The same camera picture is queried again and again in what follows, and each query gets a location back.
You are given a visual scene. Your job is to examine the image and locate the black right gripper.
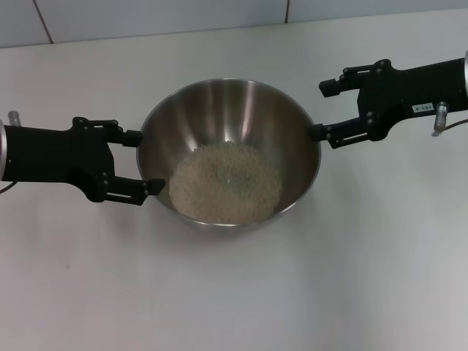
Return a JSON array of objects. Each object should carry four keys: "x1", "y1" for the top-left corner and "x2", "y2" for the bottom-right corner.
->
[{"x1": 306, "y1": 58, "x2": 468, "y2": 149}]

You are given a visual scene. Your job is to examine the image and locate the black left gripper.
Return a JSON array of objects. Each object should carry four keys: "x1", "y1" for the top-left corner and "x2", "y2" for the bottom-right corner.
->
[{"x1": 1, "y1": 116, "x2": 167, "y2": 207}]

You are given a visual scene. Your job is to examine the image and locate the white uncooked rice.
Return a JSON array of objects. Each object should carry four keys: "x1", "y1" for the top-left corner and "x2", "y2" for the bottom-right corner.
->
[{"x1": 168, "y1": 141, "x2": 283, "y2": 224}]

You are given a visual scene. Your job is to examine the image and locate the stainless steel mixing bowl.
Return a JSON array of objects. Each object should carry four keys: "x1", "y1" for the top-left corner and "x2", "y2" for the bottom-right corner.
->
[{"x1": 136, "y1": 77, "x2": 322, "y2": 235}]

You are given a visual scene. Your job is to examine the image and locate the right arm cable with plug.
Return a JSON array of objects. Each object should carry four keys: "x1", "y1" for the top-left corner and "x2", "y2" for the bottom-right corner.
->
[{"x1": 430, "y1": 101, "x2": 468, "y2": 138}]

